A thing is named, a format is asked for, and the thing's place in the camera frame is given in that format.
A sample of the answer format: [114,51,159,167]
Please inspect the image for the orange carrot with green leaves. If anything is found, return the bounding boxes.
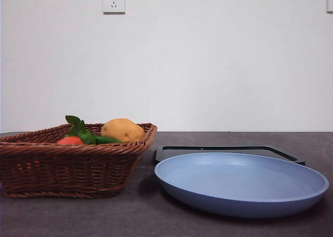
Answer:
[56,115,96,145]

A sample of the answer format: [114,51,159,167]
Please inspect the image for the black cutting board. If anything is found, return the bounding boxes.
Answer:
[155,145,306,166]

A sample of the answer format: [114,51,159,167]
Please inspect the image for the yellow-brown potato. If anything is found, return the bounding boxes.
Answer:
[100,118,145,143]

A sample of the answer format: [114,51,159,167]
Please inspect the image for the green chili pepper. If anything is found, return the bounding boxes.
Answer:
[95,135,123,145]

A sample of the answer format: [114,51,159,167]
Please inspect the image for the blue round plate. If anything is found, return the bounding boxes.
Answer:
[153,152,329,218]

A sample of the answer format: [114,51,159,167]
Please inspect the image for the brown wicker basket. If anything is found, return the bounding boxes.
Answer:
[0,122,158,198]

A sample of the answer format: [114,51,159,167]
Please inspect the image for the white wall power socket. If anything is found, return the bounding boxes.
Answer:
[103,0,126,15]

